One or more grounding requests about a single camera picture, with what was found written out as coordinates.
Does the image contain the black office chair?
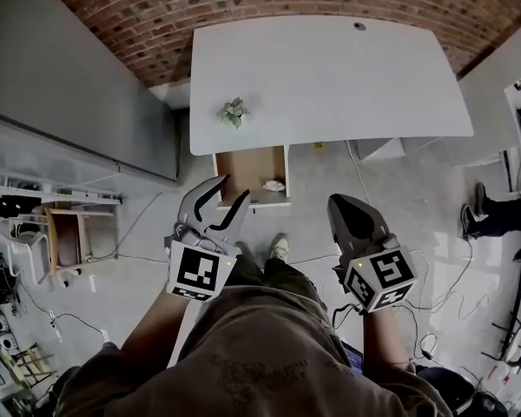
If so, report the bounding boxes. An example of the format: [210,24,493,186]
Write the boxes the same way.
[416,365,510,417]

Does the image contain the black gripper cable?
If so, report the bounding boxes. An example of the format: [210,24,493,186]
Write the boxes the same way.
[331,302,366,332]

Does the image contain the person's left forearm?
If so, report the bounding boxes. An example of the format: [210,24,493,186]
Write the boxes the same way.
[121,291,195,367]

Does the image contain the white desk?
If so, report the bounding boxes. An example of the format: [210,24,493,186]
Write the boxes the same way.
[189,14,476,162]

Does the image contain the person's right beige shoe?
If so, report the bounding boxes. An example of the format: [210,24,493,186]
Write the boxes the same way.
[268,232,290,262]

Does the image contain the wooden chair with brown seat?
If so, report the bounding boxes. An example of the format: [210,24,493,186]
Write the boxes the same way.
[43,204,115,278]

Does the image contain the person's olive shirt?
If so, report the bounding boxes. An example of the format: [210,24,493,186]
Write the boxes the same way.
[51,284,457,417]

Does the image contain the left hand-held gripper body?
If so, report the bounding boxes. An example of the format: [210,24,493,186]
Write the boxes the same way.
[163,222,240,303]

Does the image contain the small potted green plant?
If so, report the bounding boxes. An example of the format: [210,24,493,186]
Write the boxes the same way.
[218,96,252,130]

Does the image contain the person's right forearm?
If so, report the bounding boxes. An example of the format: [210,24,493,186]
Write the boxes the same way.
[362,306,412,369]

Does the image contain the person's dark olive trousers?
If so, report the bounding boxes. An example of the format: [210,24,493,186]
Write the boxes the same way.
[224,252,331,321]

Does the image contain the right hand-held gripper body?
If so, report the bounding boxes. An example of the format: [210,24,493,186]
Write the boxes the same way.
[332,232,419,314]

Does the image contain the long white cable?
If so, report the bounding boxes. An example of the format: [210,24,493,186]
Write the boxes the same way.
[346,140,371,207]

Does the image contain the white drawer with brown inside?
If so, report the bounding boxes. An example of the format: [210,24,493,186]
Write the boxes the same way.
[212,144,293,210]

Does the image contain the white metal chair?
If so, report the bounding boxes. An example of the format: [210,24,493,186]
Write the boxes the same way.
[0,223,54,287]

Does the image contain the white metal storage rack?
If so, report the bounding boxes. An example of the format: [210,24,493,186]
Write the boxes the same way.
[0,169,123,204]

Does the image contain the grey refrigerator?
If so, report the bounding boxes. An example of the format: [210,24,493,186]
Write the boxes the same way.
[0,0,180,183]

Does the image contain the blue screen tablet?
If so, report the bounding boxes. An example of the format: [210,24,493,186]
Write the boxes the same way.
[340,340,366,375]

